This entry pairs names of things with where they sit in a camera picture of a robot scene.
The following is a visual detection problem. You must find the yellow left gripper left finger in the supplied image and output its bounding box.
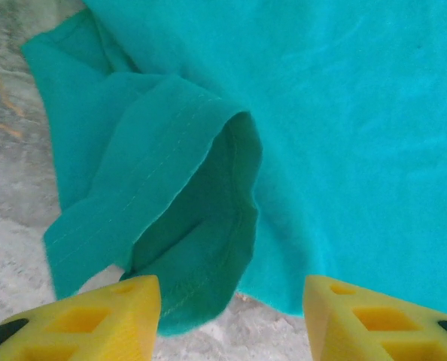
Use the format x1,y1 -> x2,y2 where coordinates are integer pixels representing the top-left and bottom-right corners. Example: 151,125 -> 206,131
0,275 -> 161,361

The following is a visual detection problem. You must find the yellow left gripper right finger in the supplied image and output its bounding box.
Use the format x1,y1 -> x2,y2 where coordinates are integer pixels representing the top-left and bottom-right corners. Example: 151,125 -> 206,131
302,274 -> 447,361

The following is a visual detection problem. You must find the teal t-shirt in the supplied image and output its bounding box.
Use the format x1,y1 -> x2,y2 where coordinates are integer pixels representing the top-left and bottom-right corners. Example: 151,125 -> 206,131
20,0 -> 447,338

